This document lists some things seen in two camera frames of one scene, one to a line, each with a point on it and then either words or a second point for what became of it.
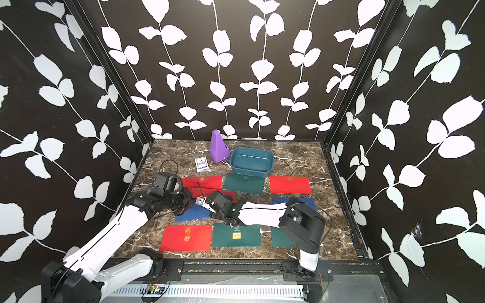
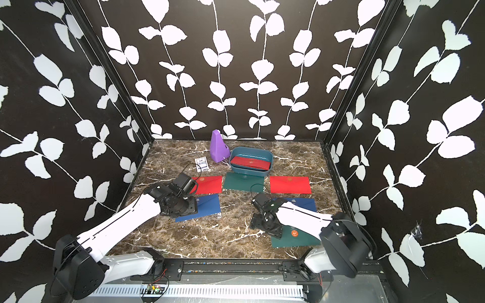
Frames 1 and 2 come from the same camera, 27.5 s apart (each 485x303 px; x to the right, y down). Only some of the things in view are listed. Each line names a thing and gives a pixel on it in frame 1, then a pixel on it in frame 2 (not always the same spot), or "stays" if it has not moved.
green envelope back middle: [243, 183] stays
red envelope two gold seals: [186, 238] to [253, 163]
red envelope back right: [290, 185] stays
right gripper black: [215, 215] to [273, 231]
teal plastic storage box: [252, 161] stays
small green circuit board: [153, 289] stays
